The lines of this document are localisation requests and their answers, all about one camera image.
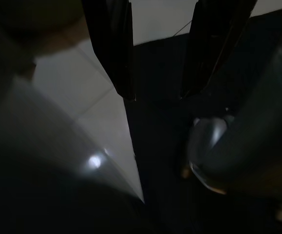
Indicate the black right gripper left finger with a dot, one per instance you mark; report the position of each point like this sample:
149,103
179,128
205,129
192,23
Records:
114,48

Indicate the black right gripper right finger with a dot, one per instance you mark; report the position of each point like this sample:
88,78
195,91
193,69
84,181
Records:
204,48

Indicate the black floor mat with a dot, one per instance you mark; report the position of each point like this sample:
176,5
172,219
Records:
155,134

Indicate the grey right robot leg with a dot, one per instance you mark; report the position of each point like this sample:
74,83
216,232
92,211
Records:
252,134

